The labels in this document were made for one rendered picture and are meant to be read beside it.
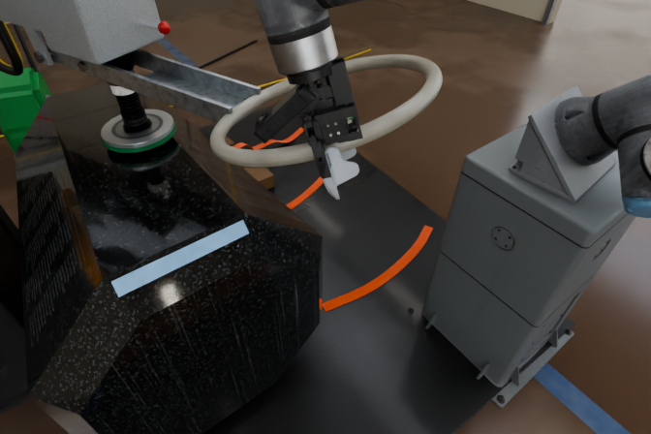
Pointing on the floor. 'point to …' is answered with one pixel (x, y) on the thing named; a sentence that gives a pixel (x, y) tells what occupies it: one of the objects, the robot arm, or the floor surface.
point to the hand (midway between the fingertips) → (331, 185)
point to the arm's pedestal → (517, 263)
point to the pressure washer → (20, 100)
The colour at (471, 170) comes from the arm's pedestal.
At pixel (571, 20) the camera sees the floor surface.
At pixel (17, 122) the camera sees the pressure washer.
